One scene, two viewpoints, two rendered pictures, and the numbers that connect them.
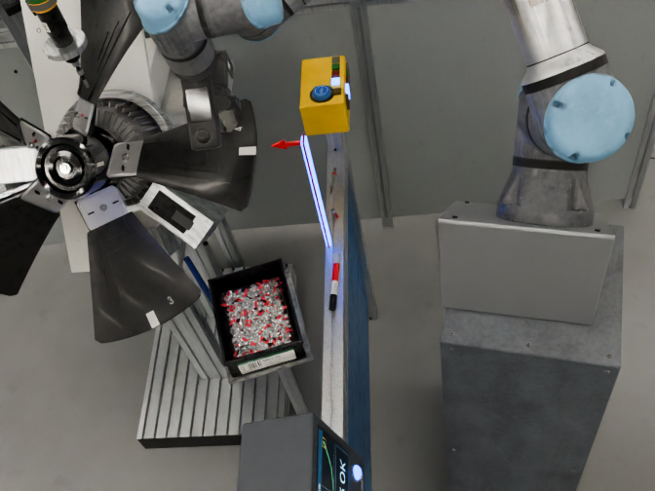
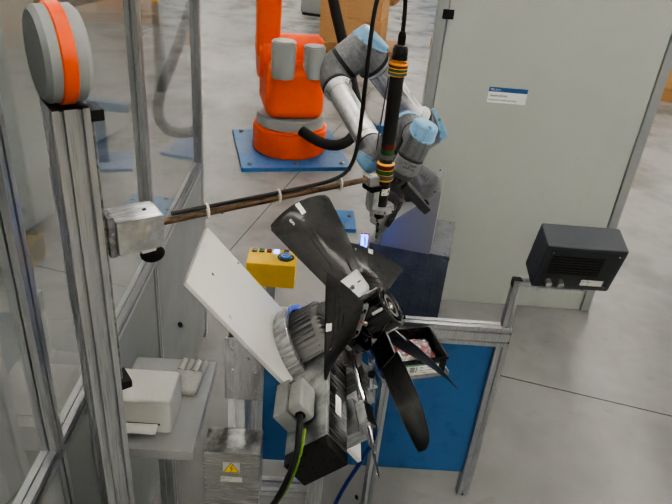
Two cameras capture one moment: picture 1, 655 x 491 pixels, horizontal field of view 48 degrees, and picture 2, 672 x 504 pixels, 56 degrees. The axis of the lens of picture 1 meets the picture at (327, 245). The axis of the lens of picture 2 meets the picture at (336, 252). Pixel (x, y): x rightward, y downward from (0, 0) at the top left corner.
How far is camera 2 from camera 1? 230 cm
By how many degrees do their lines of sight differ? 75
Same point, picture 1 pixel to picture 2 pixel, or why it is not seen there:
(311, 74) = (264, 259)
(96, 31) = (314, 238)
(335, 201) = not seen: hidden behind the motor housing
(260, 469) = (568, 239)
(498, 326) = (439, 242)
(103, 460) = not seen: outside the picture
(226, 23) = not seen: hidden behind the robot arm
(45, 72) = (254, 342)
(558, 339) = (444, 231)
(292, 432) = (551, 229)
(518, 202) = (424, 181)
